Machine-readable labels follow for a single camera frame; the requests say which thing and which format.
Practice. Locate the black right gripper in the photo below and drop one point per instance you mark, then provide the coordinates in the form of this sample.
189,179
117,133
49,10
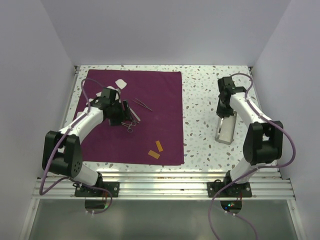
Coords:
222,113

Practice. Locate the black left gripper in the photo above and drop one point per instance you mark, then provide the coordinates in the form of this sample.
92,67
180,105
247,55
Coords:
116,121

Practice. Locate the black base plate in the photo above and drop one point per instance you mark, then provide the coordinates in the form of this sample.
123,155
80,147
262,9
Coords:
99,190
234,191

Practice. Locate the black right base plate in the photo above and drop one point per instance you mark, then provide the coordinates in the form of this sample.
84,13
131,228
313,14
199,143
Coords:
234,191

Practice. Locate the silver scalpel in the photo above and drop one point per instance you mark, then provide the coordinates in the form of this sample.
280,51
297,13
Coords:
134,114

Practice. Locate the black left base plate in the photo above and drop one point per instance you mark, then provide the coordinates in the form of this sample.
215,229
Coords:
99,190

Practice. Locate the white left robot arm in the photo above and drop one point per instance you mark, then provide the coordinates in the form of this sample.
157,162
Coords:
62,153

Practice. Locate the purple cloth mat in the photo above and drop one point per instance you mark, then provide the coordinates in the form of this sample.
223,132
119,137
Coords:
160,91

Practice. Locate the aluminium rail frame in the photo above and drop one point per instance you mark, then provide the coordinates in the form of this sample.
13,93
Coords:
172,202

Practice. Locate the steel instrument tray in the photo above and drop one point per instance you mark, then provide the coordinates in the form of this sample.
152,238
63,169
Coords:
225,129

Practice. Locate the orange bandage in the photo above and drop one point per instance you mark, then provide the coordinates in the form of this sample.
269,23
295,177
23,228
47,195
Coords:
154,154
159,146

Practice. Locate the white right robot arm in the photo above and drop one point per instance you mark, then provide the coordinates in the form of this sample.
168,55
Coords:
263,143

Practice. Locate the steel tweezers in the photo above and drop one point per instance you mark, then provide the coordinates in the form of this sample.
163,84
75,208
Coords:
137,101

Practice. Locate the steel forceps scissors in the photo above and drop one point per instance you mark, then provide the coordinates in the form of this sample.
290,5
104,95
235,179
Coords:
129,125

